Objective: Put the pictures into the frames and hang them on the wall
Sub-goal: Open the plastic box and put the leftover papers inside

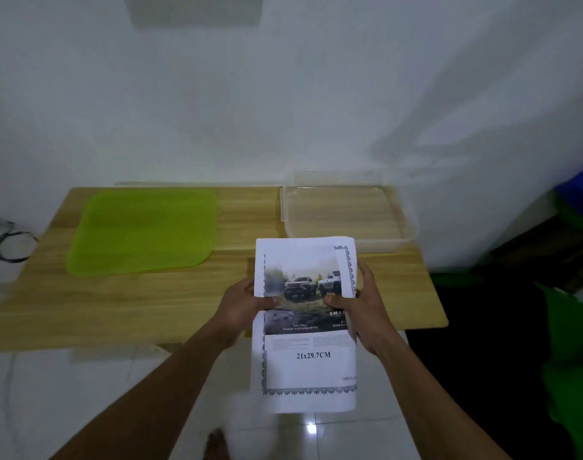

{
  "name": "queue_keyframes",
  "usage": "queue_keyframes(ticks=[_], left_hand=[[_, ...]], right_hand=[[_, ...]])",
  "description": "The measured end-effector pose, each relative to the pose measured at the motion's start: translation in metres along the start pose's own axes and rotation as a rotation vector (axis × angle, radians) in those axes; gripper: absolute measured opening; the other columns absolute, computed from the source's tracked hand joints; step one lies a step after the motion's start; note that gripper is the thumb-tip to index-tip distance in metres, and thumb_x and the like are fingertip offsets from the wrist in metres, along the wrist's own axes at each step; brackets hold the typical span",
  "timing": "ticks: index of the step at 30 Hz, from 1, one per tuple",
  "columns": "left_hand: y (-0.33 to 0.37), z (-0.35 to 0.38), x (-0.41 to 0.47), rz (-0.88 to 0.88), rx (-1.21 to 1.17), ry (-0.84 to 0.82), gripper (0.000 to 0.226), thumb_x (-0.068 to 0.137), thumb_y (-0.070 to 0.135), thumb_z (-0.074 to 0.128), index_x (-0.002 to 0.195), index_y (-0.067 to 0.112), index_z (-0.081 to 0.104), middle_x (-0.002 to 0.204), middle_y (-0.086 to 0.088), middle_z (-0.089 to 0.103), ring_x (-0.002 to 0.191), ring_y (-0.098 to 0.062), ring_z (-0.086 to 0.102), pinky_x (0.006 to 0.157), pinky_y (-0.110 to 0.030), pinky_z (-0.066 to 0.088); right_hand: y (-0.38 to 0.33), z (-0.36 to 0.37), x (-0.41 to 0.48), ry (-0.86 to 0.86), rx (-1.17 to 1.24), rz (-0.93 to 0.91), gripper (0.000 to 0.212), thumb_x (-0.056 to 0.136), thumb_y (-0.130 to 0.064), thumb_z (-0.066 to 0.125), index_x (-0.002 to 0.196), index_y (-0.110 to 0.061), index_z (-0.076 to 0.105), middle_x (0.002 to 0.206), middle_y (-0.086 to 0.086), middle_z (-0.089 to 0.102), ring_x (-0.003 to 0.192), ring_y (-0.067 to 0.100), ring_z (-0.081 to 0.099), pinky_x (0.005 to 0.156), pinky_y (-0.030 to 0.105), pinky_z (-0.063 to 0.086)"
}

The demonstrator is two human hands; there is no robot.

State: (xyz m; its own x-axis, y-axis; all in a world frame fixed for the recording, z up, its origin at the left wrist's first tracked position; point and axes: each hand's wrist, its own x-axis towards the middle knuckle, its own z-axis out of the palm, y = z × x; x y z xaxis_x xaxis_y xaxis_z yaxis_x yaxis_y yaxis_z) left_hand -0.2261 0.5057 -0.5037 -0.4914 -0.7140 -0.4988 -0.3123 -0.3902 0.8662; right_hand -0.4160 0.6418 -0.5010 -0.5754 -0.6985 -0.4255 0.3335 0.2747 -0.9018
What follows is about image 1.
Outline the person's left hand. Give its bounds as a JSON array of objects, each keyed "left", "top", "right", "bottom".
[{"left": 214, "top": 277, "right": 281, "bottom": 349}]

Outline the person's right hand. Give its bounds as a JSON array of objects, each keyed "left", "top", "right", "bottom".
[{"left": 323, "top": 260, "right": 400, "bottom": 358}]

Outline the white printed paper sheet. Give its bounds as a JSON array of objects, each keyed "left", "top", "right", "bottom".
[{"left": 250, "top": 236, "right": 358, "bottom": 414}]

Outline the person's left forearm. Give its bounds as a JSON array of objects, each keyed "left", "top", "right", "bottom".
[{"left": 49, "top": 326, "right": 234, "bottom": 460}]

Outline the person's right forearm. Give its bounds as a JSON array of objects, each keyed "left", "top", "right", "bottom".
[{"left": 378, "top": 330, "right": 512, "bottom": 460}]

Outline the clear plastic container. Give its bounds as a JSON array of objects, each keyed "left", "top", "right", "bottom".
[{"left": 279, "top": 169, "right": 419, "bottom": 253}]

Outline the wooden table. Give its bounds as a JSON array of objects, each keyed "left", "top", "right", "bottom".
[{"left": 0, "top": 186, "right": 449, "bottom": 354}]

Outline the green plastic lid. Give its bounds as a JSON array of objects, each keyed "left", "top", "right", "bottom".
[{"left": 65, "top": 188, "right": 219, "bottom": 277}]

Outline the green plastic object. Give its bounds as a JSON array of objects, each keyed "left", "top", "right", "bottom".
[{"left": 536, "top": 282, "right": 583, "bottom": 460}]

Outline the blue plastic object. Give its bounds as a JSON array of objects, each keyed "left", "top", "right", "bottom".
[{"left": 554, "top": 164, "right": 583, "bottom": 221}]

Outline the black cable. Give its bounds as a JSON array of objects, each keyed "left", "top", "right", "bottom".
[{"left": 0, "top": 217, "right": 39, "bottom": 264}]

